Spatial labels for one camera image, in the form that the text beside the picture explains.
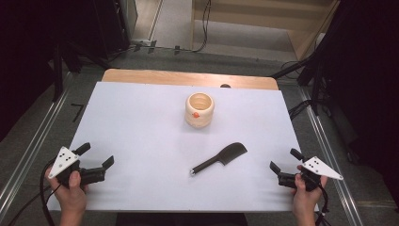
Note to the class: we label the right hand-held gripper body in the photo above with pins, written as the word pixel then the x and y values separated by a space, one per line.
pixel 320 168

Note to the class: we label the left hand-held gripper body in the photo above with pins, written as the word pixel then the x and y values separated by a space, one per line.
pixel 64 160

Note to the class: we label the black comb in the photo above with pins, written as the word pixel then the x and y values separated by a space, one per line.
pixel 232 152

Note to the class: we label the cream ceramic cup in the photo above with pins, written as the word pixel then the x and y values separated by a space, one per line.
pixel 199 121

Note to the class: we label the person's right hand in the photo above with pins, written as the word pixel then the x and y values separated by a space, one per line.
pixel 304 199

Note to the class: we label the person's left hand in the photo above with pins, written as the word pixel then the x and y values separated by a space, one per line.
pixel 72 197

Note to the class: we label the white board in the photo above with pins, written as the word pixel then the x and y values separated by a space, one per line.
pixel 141 141

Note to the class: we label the black metal stand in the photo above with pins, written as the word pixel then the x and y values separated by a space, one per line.
pixel 58 72
pixel 315 81

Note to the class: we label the small dark round object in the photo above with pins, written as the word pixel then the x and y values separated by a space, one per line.
pixel 225 85

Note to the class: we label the wooden table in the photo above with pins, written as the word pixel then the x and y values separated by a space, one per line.
pixel 156 77

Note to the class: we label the dark cabinet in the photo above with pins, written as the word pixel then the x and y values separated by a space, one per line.
pixel 113 25

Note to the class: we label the light wooden shelf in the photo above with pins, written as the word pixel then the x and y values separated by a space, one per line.
pixel 251 15

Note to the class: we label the aluminium floor rail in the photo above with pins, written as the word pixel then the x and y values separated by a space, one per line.
pixel 329 157
pixel 34 147

